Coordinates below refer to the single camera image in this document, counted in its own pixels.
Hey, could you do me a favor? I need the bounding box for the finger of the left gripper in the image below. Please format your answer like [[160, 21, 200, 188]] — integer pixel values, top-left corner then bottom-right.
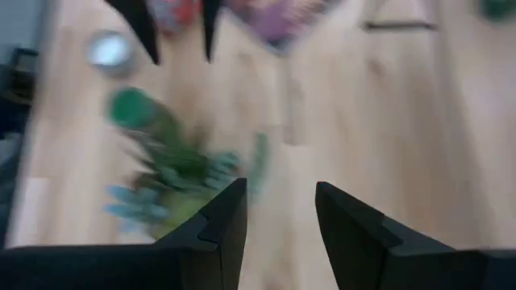
[[105, 0, 160, 65], [201, 0, 222, 64]]

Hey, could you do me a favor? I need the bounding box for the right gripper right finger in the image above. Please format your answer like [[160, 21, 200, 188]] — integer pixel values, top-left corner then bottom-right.
[[314, 180, 404, 290]]

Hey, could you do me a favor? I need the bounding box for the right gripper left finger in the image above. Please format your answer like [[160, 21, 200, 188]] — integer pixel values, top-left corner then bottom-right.
[[155, 177, 248, 290]]

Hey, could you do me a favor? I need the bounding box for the red-lid patterned tin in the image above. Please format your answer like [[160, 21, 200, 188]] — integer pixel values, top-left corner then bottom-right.
[[147, 0, 202, 36]]

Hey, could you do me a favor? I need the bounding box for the patterned candle tin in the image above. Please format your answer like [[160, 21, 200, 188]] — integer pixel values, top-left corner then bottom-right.
[[83, 28, 136, 77]]

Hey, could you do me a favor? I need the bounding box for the Yosemite landscape notebook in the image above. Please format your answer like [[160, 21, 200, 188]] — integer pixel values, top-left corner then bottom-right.
[[225, 0, 343, 56]]

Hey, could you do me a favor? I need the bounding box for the succulent plant black pot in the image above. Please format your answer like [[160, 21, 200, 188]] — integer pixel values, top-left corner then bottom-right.
[[102, 128, 272, 242]]

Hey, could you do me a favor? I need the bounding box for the green-lid oregano jar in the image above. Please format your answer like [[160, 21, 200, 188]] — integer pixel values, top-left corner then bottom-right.
[[105, 86, 185, 152]]

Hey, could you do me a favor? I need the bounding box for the black table camera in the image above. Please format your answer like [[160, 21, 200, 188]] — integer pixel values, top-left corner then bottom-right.
[[6, 47, 40, 108]]

